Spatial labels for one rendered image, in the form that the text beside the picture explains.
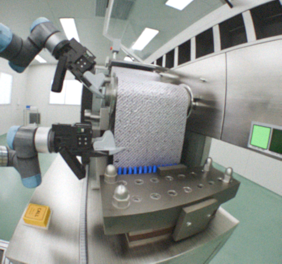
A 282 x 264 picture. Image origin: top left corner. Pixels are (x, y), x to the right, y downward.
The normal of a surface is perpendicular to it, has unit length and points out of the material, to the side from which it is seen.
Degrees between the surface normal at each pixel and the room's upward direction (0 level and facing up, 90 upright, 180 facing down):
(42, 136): 61
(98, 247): 0
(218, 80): 90
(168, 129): 90
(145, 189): 0
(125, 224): 90
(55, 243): 0
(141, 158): 90
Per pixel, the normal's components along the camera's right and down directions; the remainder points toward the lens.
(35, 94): 0.30, 0.14
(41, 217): 0.09, -0.99
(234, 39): -0.95, -0.04
